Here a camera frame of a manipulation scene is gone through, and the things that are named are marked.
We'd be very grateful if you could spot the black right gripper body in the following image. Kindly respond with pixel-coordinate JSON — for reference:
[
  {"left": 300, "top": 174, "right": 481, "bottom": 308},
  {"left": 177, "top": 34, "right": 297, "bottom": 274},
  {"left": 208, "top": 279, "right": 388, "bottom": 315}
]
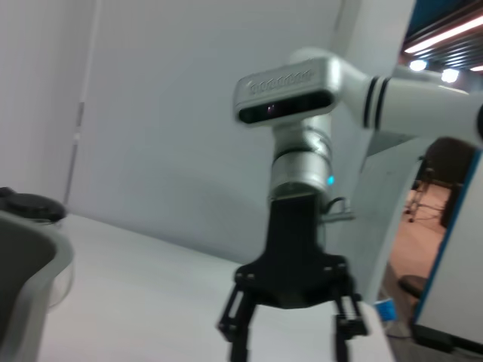
[{"left": 233, "top": 194, "right": 358, "bottom": 308}]

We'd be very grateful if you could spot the wall cable conduit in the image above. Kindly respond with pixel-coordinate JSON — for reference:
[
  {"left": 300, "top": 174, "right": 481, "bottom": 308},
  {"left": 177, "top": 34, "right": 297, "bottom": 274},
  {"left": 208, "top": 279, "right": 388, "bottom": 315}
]
[{"left": 64, "top": 100, "right": 86, "bottom": 207}]

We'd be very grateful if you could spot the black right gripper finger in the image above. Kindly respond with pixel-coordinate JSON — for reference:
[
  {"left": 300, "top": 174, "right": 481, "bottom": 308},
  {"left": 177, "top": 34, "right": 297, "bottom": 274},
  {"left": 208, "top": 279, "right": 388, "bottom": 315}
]
[
  {"left": 334, "top": 293, "right": 369, "bottom": 362},
  {"left": 215, "top": 284, "right": 257, "bottom": 362}
]

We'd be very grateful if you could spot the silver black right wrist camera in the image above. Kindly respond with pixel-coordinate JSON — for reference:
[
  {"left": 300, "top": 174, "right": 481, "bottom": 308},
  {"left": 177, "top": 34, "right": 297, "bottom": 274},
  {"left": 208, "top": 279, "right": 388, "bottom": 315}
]
[{"left": 232, "top": 56, "right": 337, "bottom": 125}]

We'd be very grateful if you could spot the right arm cable with plug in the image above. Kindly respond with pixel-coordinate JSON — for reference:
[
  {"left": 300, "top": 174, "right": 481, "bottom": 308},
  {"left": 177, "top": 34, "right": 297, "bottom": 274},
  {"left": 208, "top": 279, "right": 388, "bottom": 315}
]
[{"left": 320, "top": 195, "right": 355, "bottom": 224}]

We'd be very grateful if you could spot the clear glass carafe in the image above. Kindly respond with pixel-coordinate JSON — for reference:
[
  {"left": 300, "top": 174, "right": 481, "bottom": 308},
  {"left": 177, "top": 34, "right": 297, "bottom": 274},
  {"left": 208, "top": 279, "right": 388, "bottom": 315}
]
[{"left": 45, "top": 216, "right": 76, "bottom": 310}]

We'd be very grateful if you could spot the grey-green perforated storage bin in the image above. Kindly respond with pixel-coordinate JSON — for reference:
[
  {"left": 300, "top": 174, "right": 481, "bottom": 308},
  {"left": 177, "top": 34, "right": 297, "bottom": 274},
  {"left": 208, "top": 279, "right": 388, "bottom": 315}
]
[{"left": 0, "top": 209, "right": 75, "bottom": 362}]

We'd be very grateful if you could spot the white partition blue edge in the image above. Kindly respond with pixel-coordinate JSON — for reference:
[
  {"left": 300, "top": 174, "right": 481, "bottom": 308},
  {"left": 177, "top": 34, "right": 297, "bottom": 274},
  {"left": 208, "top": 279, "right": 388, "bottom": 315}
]
[{"left": 411, "top": 150, "right": 483, "bottom": 359}]

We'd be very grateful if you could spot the black tripod stand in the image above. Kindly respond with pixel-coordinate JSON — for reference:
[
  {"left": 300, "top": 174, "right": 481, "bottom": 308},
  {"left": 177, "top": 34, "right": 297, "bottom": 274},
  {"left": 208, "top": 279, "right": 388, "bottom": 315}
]
[{"left": 406, "top": 156, "right": 454, "bottom": 227}]

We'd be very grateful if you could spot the long ceiling light strip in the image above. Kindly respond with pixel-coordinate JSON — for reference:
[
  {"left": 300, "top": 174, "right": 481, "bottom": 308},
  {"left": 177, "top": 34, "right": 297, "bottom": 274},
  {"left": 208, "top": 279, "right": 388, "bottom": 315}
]
[{"left": 403, "top": 14, "right": 483, "bottom": 54}]

